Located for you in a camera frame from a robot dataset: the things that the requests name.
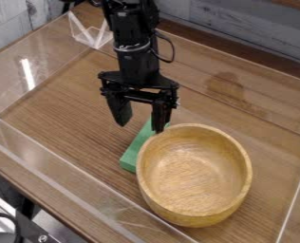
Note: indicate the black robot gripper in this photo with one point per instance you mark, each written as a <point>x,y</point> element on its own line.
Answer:
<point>137,82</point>

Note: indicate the green rectangular block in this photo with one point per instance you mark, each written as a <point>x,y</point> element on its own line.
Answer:
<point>129,158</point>

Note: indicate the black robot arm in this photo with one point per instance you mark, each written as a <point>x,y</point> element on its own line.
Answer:
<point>133,20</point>

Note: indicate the brown wooden bowl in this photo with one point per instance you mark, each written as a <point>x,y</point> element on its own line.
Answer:
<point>195,174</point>

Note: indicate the black metal frame bracket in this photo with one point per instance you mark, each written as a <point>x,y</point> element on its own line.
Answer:
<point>30,230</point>

